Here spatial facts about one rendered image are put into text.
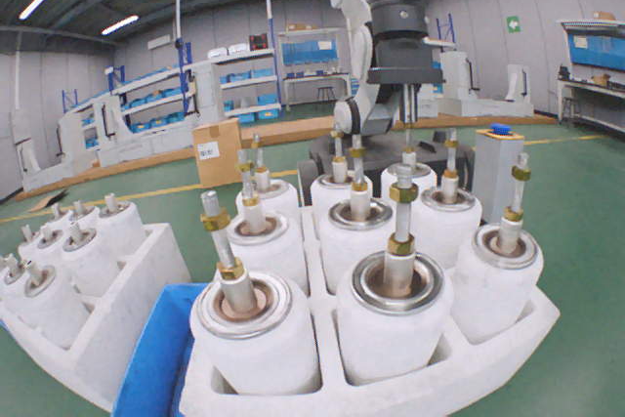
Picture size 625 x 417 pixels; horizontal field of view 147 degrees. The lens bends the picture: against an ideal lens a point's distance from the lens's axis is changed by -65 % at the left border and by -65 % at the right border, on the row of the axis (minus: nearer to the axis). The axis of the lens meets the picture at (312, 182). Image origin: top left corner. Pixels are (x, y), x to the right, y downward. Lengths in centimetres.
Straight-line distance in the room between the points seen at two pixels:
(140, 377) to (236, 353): 26
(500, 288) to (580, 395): 38
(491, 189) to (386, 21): 32
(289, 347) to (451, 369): 14
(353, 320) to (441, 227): 17
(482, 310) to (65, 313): 47
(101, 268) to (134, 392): 19
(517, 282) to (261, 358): 20
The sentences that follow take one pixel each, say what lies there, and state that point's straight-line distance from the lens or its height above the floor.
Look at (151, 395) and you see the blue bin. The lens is 43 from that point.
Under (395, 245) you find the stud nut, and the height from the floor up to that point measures 29.
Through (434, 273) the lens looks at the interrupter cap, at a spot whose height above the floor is 25.
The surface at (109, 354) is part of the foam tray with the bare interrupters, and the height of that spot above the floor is 14.
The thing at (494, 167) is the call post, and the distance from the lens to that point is 46.
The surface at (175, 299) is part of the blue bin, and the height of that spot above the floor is 9.
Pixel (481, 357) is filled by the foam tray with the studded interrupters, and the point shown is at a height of 18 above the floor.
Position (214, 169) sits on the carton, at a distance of 131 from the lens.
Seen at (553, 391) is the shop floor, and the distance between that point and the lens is 51.
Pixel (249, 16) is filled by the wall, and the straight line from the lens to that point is 906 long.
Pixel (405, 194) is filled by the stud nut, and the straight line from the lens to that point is 16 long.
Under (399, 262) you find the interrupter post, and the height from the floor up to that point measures 28.
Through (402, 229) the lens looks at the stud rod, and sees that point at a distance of 17.
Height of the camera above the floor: 39
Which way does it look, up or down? 20 degrees down
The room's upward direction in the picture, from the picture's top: 6 degrees counter-clockwise
